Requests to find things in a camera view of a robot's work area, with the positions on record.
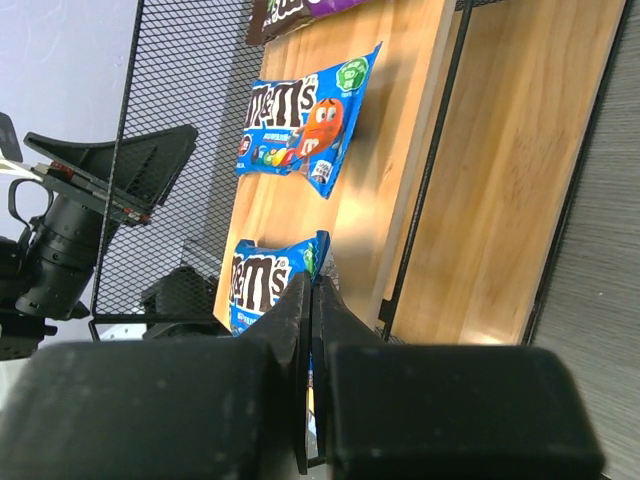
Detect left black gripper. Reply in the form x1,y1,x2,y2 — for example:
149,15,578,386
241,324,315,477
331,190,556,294
1,124,198,320

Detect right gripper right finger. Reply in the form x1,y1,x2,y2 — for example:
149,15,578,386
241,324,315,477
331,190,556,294
311,279,603,479

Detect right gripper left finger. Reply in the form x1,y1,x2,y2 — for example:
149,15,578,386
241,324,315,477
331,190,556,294
1,274,311,479

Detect blue candy bag short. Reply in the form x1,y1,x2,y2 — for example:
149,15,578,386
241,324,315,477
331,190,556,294
227,229,332,451

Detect blue candy bag long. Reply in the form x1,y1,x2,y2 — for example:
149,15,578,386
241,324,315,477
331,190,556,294
236,45,381,199

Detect purple candy bag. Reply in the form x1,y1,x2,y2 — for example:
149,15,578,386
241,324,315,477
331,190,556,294
245,0,363,46

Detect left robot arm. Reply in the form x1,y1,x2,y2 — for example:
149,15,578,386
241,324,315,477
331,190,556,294
1,120,228,360

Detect black wire wooden shelf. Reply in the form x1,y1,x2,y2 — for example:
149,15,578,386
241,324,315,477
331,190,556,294
119,1,627,344

